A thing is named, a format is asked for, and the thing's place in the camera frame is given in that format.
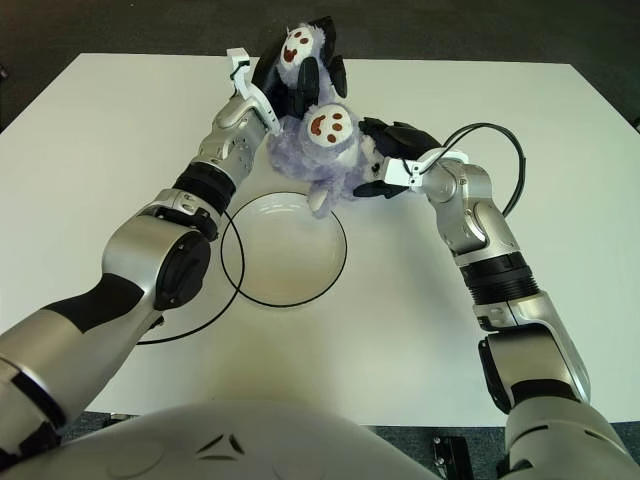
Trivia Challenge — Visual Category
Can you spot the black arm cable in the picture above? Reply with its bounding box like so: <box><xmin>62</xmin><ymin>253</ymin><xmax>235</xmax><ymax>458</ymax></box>
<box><xmin>439</xmin><ymin>122</ymin><xmax>529</xmax><ymax>216</ymax></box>
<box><xmin>134</xmin><ymin>209</ymin><xmax>246</xmax><ymax>345</ymax></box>

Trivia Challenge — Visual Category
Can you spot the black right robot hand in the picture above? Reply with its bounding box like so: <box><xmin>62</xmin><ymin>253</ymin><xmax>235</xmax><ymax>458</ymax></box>
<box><xmin>352</xmin><ymin>117</ymin><xmax>446</xmax><ymax>201</ymax></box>

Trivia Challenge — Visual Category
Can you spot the white plate with black rim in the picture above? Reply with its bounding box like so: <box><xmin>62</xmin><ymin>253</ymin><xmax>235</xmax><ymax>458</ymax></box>
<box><xmin>222</xmin><ymin>192</ymin><xmax>348</xmax><ymax>307</ymax></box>

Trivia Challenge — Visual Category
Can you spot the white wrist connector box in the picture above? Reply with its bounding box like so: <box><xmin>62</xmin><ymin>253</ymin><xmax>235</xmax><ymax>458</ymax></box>
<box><xmin>382</xmin><ymin>157</ymin><xmax>426</xmax><ymax>194</ymax></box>
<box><xmin>225</xmin><ymin>48</ymin><xmax>251</xmax><ymax>96</ymax></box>

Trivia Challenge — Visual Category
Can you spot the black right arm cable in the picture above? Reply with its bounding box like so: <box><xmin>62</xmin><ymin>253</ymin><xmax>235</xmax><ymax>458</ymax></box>
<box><xmin>439</xmin><ymin>122</ymin><xmax>529</xmax><ymax>216</ymax></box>

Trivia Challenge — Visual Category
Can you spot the purple plush bunny doll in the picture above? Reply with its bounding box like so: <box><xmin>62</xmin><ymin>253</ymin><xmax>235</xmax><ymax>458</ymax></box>
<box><xmin>267</xmin><ymin>24</ymin><xmax>391</xmax><ymax>219</ymax></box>

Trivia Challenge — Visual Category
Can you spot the grey robot torso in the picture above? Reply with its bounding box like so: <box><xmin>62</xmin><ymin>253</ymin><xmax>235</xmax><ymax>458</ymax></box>
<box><xmin>49</xmin><ymin>397</ymin><xmax>441</xmax><ymax>480</ymax></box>

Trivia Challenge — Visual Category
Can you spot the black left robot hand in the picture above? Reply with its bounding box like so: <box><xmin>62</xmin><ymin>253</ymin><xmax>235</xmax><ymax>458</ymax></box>
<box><xmin>249</xmin><ymin>14</ymin><xmax>351</xmax><ymax>121</ymax></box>

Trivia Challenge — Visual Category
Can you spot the white right wrist connector box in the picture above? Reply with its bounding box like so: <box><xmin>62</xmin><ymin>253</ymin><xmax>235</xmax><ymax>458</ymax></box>
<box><xmin>382</xmin><ymin>157</ymin><xmax>426</xmax><ymax>194</ymax></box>

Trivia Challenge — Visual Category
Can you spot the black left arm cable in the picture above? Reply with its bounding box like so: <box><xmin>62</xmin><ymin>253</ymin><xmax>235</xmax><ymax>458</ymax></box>
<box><xmin>134</xmin><ymin>209</ymin><xmax>246</xmax><ymax>345</ymax></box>

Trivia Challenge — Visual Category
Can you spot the black metal bracket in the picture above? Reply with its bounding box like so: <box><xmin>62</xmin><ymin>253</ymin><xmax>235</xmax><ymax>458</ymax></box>
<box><xmin>433</xmin><ymin>435</ymin><xmax>474</xmax><ymax>480</ymax></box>

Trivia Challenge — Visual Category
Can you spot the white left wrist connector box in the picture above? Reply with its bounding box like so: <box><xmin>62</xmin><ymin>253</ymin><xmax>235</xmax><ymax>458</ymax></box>
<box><xmin>225</xmin><ymin>48</ymin><xmax>251</xmax><ymax>96</ymax></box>

